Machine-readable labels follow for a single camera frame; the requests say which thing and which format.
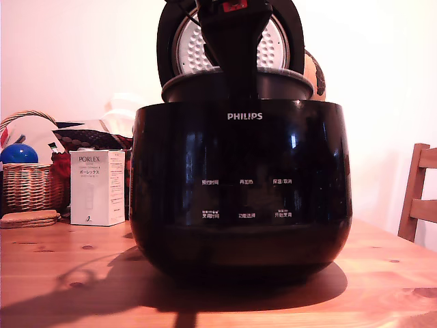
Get dark dotted patterned cushion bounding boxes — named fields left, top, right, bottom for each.
left=52, top=127, right=135, bottom=152

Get wicker basket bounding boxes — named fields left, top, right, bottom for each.
left=0, top=109, right=66, bottom=214

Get black cooking pot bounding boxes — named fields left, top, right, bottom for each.
left=161, top=66, right=315, bottom=104

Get blue ball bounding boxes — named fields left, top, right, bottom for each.
left=0, top=143, right=40, bottom=165

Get brown globe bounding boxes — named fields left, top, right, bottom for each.
left=302, top=49, right=327, bottom=102

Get wooden chair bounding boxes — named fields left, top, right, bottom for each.
left=397, top=143, right=437, bottom=243

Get black Philips rice cooker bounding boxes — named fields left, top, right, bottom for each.
left=129, top=98, right=353, bottom=276

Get thin black cable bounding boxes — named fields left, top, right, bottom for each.
left=164, top=0, right=221, bottom=68

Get white plastic bag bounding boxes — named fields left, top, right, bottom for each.
left=98, top=92, right=150, bottom=133

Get white Porlex box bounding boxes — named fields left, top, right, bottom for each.
left=69, top=149, right=126, bottom=227

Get black rice cooker lid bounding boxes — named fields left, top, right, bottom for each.
left=156, top=0, right=306, bottom=100

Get red knitted cloth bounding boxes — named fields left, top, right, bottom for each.
left=51, top=152, right=72, bottom=209

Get cork coaster stack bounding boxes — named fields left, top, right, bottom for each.
left=0, top=209, right=62, bottom=230

